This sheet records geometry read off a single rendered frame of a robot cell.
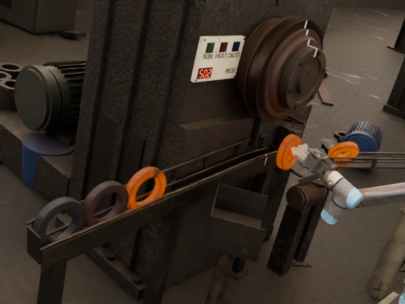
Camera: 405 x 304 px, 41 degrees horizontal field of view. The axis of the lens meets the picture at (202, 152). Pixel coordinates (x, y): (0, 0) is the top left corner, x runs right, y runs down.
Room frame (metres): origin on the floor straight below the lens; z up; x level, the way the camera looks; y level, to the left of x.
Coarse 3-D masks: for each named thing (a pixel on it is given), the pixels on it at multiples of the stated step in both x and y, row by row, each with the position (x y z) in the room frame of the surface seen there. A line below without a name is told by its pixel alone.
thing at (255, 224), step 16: (224, 192) 1.90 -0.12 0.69; (240, 192) 1.90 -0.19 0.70; (224, 208) 1.90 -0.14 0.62; (240, 208) 1.90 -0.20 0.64; (256, 208) 1.89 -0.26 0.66; (208, 224) 1.64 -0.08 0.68; (224, 224) 1.64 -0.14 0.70; (240, 224) 1.64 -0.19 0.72; (256, 224) 1.85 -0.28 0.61; (208, 240) 1.64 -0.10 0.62; (224, 240) 1.64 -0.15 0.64; (240, 240) 1.64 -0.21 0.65; (256, 240) 1.64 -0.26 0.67; (224, 256) 1.76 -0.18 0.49; (240, 256) 1.64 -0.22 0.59; (256, 256) 1.63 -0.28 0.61; (224, 272) 1.76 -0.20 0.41; (224, 288) 1.76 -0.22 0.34
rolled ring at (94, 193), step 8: (104, 184) 1.61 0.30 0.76; (112, 184) 1.62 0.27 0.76; (120, 184) 1.65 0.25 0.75; (96, 192) 1.57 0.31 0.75; (104, 192) 1.59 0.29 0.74; (120, 192) 1.64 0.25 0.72; (88, 200) 1.55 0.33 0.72; (96, 200) 1.56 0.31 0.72; (120, 200) 1.66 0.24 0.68; (88, 208) 1.54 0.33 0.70; (120, 208) 1.65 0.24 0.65; (88, 216) 1.54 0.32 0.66; (104, 216) 1.64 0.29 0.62; (112, 216) 1.64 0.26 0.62; (88, 224) 1.55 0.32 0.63
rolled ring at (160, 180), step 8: (144, 168) 1.76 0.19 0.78; (152, 168) 1.77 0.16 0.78; (136, 176) 1.72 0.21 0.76; (144, 176) 1.72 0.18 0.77; (152, 176) 1.76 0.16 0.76; (160, 176) 1.79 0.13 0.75; (128, 184) 1.70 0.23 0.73; (136, 184) 1.70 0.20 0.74; (160, 184) 1.80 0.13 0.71; (128, 192) 1.69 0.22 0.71; (152, 192) 1.81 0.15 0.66; (160, 192) 1.81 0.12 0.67; (128, 200) 1.68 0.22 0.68; (144, 200) 1.78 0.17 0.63; (128, 208) 1.71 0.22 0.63
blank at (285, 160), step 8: (288, 136) 2.13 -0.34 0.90; (296, 136) 2.14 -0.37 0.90; (280, 144) 2.10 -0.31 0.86; (288, 144) 2.09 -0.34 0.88; (296, 144) 2.15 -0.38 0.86; (280, 152) 2.08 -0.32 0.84; (288, 152) 2.10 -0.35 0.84; (280, 160) 2.08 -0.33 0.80; (288, 160) 2.11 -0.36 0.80; (288, 168) 2.13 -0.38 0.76
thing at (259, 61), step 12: (288, 24) 2.26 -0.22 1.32; (300, 24) 2.28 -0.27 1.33; (312, 24) 2.36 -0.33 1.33; (276, 36) 2.20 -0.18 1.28; (264, 48) 2.18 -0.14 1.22; (276, 48) 2.18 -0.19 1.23; (252, 60) 2.18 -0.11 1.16; (264, 60) 2.14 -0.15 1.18; (252, 72) 2.16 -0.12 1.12; (264, 72) 2.15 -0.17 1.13; (252, 84) 2.16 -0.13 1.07; (252, 96) 2.17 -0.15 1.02; (252, 108) 2.22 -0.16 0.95; (264, 120) 2.23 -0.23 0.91; (276, 120) 2.31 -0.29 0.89
